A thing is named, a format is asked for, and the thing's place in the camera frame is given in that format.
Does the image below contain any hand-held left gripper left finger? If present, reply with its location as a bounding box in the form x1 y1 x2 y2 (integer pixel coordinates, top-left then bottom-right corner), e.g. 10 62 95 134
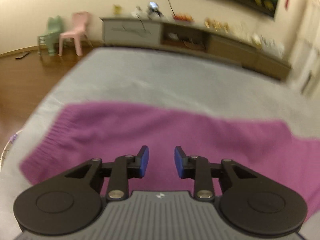
64 145 150 202

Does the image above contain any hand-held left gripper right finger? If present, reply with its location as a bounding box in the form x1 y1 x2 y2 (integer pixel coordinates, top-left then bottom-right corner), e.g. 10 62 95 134
174 146 258 202

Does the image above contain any purple knit sweater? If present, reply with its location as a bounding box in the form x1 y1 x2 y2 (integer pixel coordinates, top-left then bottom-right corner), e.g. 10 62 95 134
19 101 320 222

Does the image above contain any long low wooden cabinet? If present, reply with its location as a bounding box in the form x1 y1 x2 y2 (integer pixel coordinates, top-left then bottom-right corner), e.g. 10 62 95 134
99 17 292 81

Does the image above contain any red fruit plate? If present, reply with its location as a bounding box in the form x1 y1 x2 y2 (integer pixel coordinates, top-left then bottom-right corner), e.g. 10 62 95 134
172 14 193 22

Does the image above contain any pink plastic child chair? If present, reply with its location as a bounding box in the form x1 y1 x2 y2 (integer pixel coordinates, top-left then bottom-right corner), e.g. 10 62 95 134
58 12 91 57

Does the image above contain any white storage box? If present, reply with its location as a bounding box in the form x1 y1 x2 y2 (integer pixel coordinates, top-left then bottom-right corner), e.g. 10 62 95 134
261 36 284 53

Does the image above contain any green plastic child chair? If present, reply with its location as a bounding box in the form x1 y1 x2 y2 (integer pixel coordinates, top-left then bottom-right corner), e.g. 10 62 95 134
37 15 63 57

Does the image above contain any black cable on cabinet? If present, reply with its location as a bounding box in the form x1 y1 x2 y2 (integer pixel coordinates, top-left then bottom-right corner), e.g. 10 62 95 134
121 11 150 34

